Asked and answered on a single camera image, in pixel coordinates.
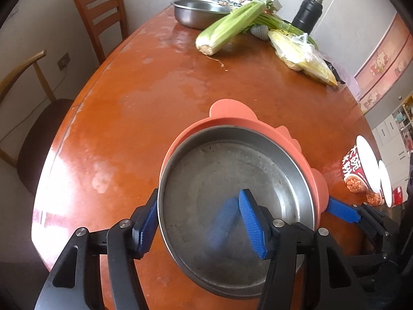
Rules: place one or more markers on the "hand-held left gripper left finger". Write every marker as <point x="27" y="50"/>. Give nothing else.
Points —
<point x="146" y="232"/>

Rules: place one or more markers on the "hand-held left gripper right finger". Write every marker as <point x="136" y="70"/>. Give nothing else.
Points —
<point x="255" y="229"/>

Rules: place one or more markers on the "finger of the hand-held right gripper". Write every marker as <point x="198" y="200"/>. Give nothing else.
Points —
<point x="340" y="210"/>

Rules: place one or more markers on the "red printed paper bowl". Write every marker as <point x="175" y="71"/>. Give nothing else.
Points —
<point x="353" y="168"/>
<point x="385" y="180"/>

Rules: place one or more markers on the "round steel plate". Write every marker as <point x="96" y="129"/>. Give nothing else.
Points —
<point x="226" y="168"/>

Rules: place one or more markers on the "red bag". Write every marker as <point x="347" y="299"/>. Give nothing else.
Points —
<point x="398" y="197"/>

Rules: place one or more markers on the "white storage cabinet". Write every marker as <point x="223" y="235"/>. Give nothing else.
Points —
<point x="390" y="139"/>

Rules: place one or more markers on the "black tongs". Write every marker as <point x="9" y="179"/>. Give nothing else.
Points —
<point x="334" y="72"/>

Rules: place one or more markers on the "dark-seated wooden armchair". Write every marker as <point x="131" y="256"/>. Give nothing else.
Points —
<point x="42" y="129"/>

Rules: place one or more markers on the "pink cartoon cat wardrobe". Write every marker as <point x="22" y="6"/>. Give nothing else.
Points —
<point x="387" y="64"/>

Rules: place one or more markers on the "plastic bag of corn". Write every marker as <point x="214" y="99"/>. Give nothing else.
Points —
<point x="303" y="61"/>

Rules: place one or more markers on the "foam-netted fruit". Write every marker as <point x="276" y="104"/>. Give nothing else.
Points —
<point x="259" y="32"/>

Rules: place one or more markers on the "black thermos flask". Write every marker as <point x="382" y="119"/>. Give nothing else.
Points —
<point x="306" y="16"/>

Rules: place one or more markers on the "long green vegetable stalks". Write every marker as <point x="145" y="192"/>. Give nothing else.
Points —
<point x="274" y="22"/>

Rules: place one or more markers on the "celery bunch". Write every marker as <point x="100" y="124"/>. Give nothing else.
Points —
<point x="226" y="25"/>

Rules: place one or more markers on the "steel basin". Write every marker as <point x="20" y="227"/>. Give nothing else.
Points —
<point x="193" y="13"/>

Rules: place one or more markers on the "wooden slat-back chair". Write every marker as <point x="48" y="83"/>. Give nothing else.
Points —
<point x="96" y="9"/>

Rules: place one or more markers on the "wall socket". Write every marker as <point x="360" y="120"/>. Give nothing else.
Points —
<point x="64" y="60"/>

